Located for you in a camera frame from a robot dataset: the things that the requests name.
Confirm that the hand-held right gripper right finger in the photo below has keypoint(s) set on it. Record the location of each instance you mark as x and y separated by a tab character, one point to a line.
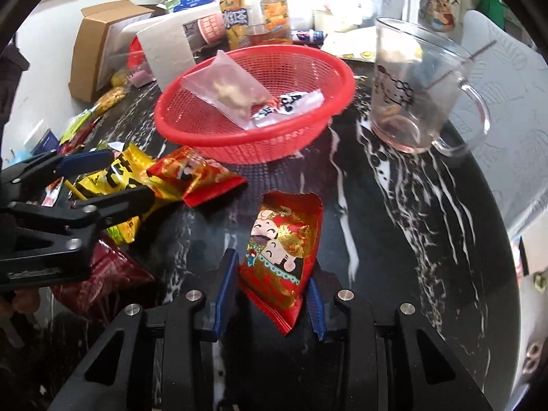
316	308

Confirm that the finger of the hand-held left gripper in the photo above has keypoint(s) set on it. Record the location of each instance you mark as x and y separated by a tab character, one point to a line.
85	160
124	203

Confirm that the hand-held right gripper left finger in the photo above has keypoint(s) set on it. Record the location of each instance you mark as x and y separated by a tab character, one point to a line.
226	295

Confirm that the yellow black snack packet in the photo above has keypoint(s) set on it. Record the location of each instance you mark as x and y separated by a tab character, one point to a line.
115	175

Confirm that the red cartoon snack packet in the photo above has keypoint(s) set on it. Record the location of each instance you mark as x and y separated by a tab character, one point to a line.
278	244
192	175

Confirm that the red plastic basket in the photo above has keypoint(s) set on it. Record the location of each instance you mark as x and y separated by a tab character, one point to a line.
214	145

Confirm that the long red stick packet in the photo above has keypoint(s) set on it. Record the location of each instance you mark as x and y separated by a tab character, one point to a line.
87	130

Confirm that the green yellow packet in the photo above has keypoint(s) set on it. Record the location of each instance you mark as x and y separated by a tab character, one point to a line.
77	126

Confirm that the white jar dark blue label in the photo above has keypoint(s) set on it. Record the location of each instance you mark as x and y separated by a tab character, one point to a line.
43	137

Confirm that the dark red snack packet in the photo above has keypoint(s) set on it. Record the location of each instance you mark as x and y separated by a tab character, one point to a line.
107	274

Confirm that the yellow bean snack bag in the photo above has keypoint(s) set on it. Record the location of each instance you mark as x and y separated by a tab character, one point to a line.
109	99

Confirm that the small yellow object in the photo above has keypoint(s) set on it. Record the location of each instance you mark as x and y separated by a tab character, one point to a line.
120	78

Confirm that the pink block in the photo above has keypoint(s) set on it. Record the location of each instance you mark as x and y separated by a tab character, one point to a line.
141	76

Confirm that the brown cardboard box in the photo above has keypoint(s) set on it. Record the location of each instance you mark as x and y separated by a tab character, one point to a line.
85	51

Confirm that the black bag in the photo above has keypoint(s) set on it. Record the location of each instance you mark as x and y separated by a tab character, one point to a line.
10	68

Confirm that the red plastic bag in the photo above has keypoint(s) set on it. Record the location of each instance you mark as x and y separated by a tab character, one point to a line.
137	53

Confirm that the white toilet paper roll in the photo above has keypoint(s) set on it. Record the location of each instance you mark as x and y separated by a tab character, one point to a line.
167	51

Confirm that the clear plastic snack bag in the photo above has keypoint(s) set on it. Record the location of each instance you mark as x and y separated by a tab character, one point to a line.
227	90

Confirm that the pink paper cup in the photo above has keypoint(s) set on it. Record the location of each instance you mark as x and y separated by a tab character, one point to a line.
210	28

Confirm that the blue green tissue box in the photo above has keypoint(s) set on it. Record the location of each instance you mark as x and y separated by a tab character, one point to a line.
188	0

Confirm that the white snack packet black print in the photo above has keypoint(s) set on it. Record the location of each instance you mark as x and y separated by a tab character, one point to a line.
295	100

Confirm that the clear glass mug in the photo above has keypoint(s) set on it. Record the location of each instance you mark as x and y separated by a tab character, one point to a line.
385	107

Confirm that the orange iced tea bottle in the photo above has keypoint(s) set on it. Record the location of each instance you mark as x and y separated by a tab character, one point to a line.
257	8

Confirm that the small blue white tube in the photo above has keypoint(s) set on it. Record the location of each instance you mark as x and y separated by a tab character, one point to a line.
308	36

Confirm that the white paper yellow smileys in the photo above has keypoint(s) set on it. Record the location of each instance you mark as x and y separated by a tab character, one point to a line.
346	49

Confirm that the cartoon print picture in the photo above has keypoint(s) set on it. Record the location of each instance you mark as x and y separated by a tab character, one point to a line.
439	10

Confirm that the green paper sheet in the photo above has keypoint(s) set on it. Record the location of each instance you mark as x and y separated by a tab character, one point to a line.
492	6

